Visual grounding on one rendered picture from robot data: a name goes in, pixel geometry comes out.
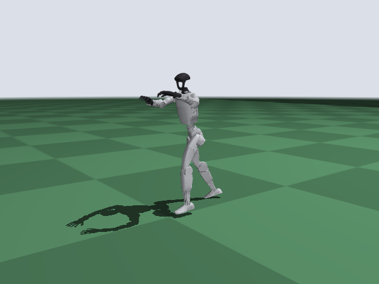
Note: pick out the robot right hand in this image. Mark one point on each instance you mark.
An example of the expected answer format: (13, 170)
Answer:
(147, 99)

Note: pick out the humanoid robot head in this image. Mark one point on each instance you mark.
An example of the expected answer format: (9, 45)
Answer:
(182, 77)

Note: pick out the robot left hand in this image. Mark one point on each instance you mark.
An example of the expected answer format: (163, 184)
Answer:
(169, 93)

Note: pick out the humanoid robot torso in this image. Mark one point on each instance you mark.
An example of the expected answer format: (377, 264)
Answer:
(188, 116)

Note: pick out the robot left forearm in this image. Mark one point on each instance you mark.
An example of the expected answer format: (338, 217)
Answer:
(188, 99)

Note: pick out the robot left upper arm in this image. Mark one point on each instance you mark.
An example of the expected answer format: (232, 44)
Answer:
(195, 104)

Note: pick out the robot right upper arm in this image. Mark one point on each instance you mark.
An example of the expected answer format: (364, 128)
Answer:
(166, 101)

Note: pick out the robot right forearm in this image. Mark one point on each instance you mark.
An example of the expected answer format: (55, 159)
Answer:
(156, 103)

